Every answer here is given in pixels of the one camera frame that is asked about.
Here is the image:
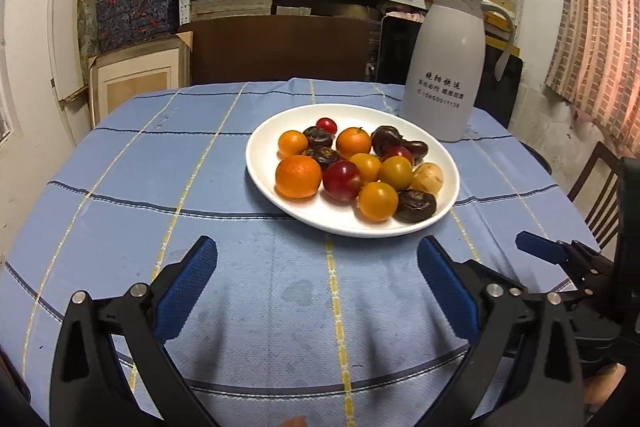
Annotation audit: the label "dark water chestnut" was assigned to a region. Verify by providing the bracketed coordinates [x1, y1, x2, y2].
[303, 126, 334, 148]
[371, 126, 404, 157]
[303, 145, 341, 171]
[394, 190, 437, 223]
[401, 140, 428, 162]

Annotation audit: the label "yellow tomato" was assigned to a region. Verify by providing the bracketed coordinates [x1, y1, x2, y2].
[378, 156, 413, 192]

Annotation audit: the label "large orange mandarin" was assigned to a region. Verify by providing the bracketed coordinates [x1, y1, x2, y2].
[274, 155, 322, 199]

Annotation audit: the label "person left hand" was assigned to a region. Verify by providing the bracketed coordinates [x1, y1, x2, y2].
[279, 416, 307, 427]

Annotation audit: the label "dark wooden chair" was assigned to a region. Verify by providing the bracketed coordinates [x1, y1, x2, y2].
[567, 142, 620, 249]

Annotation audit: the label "pale tan round fruit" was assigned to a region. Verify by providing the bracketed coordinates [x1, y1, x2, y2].
[410, 162, 444, 195]

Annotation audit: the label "dark water chestnut on plate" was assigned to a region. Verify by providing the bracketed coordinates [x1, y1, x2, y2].
[394, 190, 437, 223]

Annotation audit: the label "brick pattern curtain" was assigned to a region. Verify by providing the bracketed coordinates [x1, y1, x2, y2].
[546, 0, 639, 155]

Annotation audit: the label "dark red cherry tomato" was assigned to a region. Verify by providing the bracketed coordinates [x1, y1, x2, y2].
[382, 145, 414, 166]

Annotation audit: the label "white thermos jug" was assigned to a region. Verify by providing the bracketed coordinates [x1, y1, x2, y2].
[400, 0, 515, 142]

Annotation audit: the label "yellow-orange cherry tomato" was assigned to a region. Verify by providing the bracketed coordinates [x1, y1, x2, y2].
[350, 153, 382, 184]

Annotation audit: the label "white oval plate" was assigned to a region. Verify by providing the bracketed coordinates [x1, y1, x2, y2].
[245, 104, 460, 239]

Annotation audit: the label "red cherry tomato on plate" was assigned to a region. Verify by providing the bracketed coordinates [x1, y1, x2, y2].
[322, 160, 363, 202]

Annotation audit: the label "small orange with stem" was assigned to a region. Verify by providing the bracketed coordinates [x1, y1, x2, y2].
[335, 127, 372, 159]

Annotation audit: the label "framed picture panel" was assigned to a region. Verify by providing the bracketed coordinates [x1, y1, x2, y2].
[89, 31, 193, 127]

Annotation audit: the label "dark brown wooden board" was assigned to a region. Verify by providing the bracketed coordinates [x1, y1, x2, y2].
[180, 15, 380, 84]

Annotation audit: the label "blue patterned fabric boxes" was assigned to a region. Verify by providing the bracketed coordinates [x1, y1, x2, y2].
[96, 0, 179, 53]

